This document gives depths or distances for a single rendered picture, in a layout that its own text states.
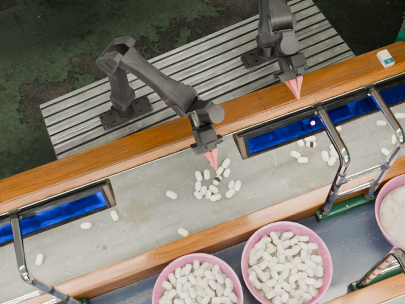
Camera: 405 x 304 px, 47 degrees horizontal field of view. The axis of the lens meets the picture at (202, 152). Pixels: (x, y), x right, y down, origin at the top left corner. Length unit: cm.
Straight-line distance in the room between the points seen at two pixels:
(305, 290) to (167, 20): 199
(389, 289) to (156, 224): 72
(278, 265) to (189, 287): 28
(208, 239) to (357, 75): 79
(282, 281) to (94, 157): 74
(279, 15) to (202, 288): 87
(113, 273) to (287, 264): 53
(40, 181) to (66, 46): 149
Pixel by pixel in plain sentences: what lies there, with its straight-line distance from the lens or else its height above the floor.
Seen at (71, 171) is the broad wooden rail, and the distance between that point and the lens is 166.
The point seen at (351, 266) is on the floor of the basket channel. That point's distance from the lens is 157.
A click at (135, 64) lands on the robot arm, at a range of 141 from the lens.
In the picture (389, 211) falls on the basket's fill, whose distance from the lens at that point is 159.
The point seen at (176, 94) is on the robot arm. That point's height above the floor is 102.
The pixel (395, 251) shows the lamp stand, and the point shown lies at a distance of 115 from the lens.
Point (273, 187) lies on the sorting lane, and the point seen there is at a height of 74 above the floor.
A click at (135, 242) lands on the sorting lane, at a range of 153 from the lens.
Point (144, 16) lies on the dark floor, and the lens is 305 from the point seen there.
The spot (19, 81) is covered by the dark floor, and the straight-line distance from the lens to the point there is 299.
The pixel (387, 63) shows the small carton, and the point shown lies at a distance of 181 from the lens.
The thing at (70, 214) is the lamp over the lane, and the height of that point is 107.
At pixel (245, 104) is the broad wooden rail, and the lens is 167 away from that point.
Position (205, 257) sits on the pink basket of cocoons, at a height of 76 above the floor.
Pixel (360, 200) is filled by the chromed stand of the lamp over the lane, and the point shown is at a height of 71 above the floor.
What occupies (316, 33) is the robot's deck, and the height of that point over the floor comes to 66.
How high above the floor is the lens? 217
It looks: 63 degrees down
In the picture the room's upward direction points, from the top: 11 degrees counter-clockwise
